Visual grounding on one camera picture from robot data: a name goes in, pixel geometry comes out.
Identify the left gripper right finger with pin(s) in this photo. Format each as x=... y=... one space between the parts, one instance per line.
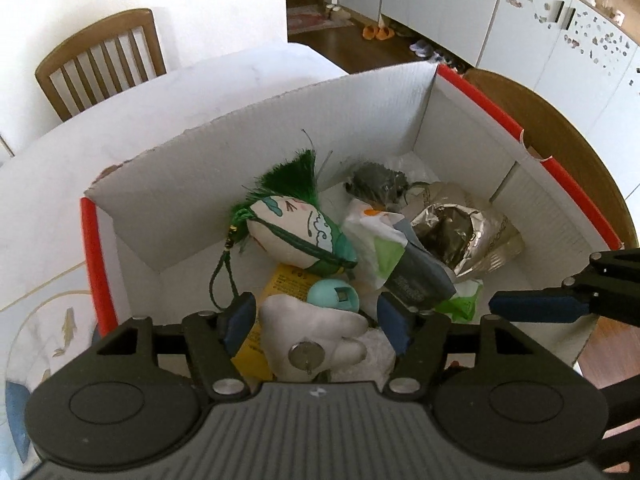
x=419 y=341

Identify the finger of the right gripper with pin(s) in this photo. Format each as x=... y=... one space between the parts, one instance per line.
x=550 y=305

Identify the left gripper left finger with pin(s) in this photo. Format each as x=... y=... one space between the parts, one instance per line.
x=213 y=340

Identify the yellow small box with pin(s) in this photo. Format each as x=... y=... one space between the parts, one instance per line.
x=282 y=321

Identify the white plush tooth toy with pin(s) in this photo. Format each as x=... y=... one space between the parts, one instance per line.
x=333 y=342

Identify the teal round gadget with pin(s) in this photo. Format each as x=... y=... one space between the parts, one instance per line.
x=334 y=294

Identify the white green plastic bag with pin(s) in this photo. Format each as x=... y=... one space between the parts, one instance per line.
x=390 y=257

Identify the silver foil snack bag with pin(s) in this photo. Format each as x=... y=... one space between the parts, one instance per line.
x=467 y=233

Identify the grey fuzzy toy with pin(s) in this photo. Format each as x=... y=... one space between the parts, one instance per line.
x=377 y=185

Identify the red cardboard box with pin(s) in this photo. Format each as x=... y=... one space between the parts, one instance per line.
x=154 y=226

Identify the blue painted table mat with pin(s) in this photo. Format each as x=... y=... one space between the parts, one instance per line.
x=40 y=333

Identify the near wooden chair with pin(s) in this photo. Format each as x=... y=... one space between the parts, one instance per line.
x=547 y=133

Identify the wooden chair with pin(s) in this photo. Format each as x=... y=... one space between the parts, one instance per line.
x=547 y=133
x=103 y=59

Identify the far wooden chair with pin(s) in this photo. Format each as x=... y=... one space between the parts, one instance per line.
x=103 y=59

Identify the orange slippers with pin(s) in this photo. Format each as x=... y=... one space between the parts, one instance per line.
x=375 y=32

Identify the red door mat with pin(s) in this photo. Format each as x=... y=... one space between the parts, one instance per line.
x=311 y=18

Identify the white wall cabinets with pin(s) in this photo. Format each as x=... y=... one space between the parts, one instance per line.
x=565 y=50

